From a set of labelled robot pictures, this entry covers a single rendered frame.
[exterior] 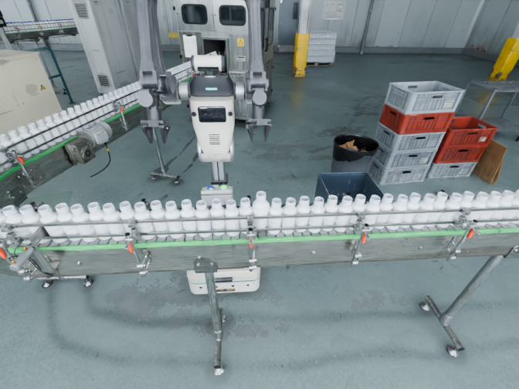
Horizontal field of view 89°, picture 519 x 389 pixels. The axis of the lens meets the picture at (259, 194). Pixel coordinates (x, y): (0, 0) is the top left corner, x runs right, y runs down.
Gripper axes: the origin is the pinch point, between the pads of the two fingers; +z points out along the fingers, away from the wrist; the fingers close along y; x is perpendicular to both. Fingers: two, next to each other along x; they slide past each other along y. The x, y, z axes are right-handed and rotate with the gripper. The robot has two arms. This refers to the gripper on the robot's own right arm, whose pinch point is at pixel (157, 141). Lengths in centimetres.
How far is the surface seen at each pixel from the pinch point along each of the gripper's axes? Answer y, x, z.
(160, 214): 9.7, -21.9, 25.8
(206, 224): 26.8, -17.9, 30.8
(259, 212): 48, -16, 26
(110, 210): -7.5, -26.8, 23.3
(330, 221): 77, -7, 31
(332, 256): 80, -2, 50
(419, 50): 603, 1288, -297
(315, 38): 116, 886, -259
